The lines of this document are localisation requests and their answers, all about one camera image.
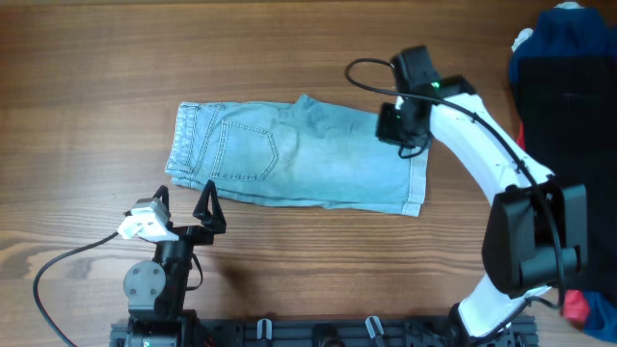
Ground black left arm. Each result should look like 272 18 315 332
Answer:
110 181 227 347

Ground black left camera cable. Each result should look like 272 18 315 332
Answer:
32 230 121 347

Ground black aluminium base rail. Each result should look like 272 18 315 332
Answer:
109 316 539 347

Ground white garment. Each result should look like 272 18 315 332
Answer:
511 1 583 52

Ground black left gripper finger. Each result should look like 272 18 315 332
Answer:
193 180 227 234
152 185 170 210

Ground light blue denim shorts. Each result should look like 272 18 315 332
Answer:
166 95 428 217

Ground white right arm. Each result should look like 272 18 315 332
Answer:
379 46 588 346

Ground black garment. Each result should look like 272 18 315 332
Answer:
509 56 616 294

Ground dark navy blue garment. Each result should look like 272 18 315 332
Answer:
508 7 616 84

